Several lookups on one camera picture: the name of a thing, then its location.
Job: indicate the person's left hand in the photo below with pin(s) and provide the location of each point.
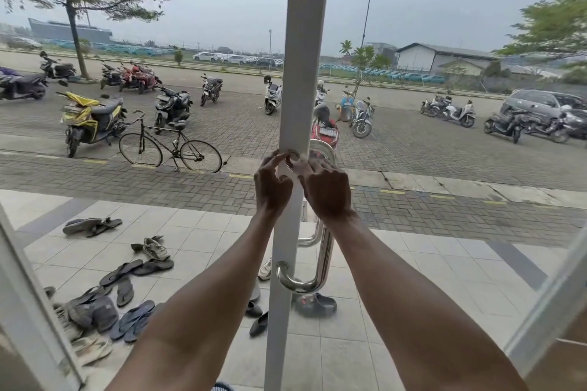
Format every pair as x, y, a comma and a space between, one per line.
270, 189

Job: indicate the person's right hand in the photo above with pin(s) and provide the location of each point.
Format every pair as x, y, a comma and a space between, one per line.
328, 193

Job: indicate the person's left thumb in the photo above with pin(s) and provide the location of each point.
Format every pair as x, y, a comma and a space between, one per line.
287, 182

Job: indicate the silver door lock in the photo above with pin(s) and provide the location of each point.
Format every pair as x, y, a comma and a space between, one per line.
293, 155

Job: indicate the person's right forearm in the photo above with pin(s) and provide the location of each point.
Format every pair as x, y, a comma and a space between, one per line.
412, 308

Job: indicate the person's left forearm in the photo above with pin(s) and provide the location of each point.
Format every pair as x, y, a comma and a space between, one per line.
206, 303

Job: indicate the red scooter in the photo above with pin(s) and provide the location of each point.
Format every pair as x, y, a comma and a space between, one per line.
324, 129

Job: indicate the white sneaker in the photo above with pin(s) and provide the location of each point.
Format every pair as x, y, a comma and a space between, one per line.
265, 269

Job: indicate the small white scooter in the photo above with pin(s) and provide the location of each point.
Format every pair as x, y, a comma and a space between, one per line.
322, 93

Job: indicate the blue scooter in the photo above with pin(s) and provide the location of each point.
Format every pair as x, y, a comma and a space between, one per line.
346, 106

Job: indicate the silver scooter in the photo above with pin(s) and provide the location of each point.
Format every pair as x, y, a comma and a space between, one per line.
362, 118

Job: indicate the black bicycle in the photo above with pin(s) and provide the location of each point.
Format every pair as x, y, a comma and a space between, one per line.
176, 150

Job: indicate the dark grey motorcycle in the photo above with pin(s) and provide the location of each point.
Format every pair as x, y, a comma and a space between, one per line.
211, 88

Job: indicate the blue clog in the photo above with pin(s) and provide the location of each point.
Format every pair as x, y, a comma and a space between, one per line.
316, 305

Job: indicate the dark slip-on shoe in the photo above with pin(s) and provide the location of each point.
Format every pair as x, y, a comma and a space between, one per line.
259, 325
253, 310

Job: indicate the row of white cars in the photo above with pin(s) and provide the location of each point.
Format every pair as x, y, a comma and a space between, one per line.
229, 58

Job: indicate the small young tree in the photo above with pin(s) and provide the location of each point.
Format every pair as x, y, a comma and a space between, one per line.
364, 61

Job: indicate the row of teal cars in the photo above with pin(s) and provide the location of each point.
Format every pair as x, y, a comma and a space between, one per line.
390, 73

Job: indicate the white and black scooter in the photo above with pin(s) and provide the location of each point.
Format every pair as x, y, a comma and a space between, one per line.
434, 105

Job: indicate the red motorcycle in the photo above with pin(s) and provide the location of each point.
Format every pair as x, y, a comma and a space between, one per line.
140, 78

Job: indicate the white scooter with dark seat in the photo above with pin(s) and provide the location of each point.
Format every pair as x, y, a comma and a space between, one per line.
461, 115

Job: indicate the tall lamp pole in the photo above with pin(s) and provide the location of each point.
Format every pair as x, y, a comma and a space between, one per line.
367, 10

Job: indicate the scattered pile of sandals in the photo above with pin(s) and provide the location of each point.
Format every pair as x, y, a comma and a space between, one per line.
124, 285

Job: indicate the white warehouse building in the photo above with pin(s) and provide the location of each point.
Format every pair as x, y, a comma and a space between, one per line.
435, 58

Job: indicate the black motorcycle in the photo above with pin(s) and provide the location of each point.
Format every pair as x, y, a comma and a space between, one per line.
504, 124
110, 75
548, 127

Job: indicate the yellow scooter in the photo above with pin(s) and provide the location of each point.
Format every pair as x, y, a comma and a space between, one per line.
89, 118

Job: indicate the small black scooter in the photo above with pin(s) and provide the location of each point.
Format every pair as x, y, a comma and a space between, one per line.
57, 69

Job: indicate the grey van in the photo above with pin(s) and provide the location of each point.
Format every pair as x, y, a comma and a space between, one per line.
541, 102

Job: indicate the grey long building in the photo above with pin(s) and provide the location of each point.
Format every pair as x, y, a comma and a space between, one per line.
55, 31

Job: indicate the dark purple scooter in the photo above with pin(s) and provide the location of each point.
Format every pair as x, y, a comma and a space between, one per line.
20, 83

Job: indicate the green tree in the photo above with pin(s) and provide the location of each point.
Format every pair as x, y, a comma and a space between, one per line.
555, 24

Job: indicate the white door frame post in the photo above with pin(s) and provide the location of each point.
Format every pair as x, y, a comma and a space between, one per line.
305, 61

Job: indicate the white slanted door frame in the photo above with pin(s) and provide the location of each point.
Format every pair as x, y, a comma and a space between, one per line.
32, 303
555, 299

